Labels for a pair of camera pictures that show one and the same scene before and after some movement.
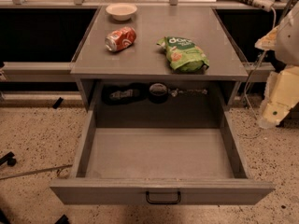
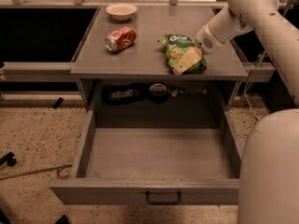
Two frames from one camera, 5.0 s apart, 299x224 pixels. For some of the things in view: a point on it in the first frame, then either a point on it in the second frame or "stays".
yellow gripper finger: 281,94 → 206,44
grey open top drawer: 160,166 stays
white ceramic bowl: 121,11 stays
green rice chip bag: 184,55 stays
